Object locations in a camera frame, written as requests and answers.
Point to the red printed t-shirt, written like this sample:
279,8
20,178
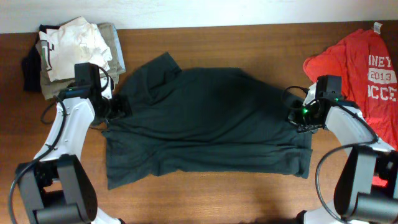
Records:
369,79

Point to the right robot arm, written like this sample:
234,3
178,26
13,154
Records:
366,191

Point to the olive folded garment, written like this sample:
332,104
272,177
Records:
50,89

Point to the white folded shirt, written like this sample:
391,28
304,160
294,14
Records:
77,41

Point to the dark green t-shirt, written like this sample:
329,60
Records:
201,120

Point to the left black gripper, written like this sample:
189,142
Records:
99,117

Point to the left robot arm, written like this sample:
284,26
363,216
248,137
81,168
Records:
54,186

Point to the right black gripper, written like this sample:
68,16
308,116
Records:
292,116

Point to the light blue folded garment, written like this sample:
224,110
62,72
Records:
121,68

